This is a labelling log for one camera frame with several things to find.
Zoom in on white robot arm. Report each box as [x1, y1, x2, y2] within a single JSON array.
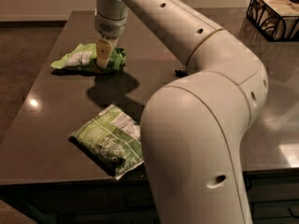
[[95, 0, 268, 224]]

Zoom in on black wire basket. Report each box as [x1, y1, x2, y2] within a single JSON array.
[[247, 0, 299, 42]]

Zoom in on black rxbar chocolate bar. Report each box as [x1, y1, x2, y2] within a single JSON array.
[[175, 67, 190, 77]]

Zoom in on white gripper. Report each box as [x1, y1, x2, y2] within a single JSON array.
[[94, 0, 128, 68]]

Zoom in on dark green chip bag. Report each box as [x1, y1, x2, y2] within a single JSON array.
[[69, 104, 144, 180]]

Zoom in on dark cabinet drawers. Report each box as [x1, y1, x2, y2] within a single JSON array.
[[1, 172, 299, 224]]

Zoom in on light green rice chip bag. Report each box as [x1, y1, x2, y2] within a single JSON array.
[[50, 44, 126, 74]]

